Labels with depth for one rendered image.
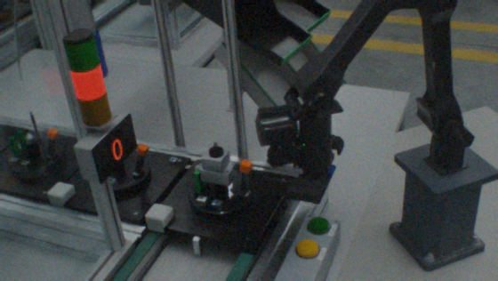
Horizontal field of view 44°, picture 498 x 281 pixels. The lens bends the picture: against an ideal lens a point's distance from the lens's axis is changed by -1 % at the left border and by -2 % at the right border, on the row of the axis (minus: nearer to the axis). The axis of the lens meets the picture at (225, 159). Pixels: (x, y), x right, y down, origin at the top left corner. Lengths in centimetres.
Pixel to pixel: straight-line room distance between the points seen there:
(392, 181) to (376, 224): 16
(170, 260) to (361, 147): 64
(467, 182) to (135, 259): 65
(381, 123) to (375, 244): 49
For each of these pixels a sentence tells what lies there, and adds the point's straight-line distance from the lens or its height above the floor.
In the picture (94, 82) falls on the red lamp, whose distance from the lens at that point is 104.
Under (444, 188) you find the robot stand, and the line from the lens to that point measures 121.
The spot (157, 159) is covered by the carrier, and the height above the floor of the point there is 97.
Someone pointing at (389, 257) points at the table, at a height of 86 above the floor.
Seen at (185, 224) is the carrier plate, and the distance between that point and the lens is 128.
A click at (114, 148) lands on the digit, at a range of 110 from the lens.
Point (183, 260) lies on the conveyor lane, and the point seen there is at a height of 92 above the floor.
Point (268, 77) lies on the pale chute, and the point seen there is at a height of 110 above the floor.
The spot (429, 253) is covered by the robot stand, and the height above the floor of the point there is 89.
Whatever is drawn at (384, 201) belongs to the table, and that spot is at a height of 86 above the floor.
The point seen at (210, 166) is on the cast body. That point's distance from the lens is 126.
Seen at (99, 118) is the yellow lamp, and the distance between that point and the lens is 106.
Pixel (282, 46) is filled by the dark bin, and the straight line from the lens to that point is 140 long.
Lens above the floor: 179
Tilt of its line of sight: 34 degrees down
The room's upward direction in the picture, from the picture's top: 7 degrees counter-clockwise
